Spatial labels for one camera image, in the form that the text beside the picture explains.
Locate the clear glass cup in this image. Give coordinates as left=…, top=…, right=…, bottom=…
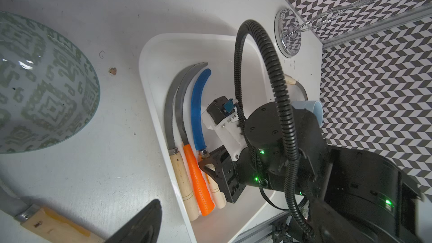
left=1, top=11, right=101, bottom=154

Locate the chrome wire stand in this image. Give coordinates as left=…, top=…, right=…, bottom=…
left=274, top=0, right=378, bottom=57

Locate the light blue mug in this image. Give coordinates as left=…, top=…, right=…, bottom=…
left=291, top=100, right=324, bottom=127

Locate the white plastic storage box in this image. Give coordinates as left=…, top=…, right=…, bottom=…
left=138, top=33, right=291, bottom=243

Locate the orange collar sickle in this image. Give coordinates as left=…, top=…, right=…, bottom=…
left=174, top=63, right=215, bottom=216

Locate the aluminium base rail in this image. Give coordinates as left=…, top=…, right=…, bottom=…
left=233, top=213, right=288, bottom=243

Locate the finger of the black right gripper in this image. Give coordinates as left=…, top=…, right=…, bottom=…
left=216, top=162, right=246, bottom=204
left=198, top=146, right=230, bottom=176

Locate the wooden handle sickle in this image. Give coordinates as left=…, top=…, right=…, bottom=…
left=1, top=181, right=105, bottom=243

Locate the blue blade sickle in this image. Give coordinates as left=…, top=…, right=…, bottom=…
left=190, top=68, right=227, bottom=210

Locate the aluminium corner post right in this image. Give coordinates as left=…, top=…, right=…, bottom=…
left=323, top=4, right=432, bottom=50

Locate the sickle near chrome stand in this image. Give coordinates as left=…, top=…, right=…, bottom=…
left=284, top=74, right=308, bottom=101

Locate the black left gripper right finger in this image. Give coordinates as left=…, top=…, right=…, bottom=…
left=310, top=199, right=358, bottom=243

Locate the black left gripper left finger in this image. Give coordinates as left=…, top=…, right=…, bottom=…
left=106, top=199, right=162, bottom=243

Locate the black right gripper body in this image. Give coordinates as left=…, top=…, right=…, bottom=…
left=232, top=101, right=330, bottom=200

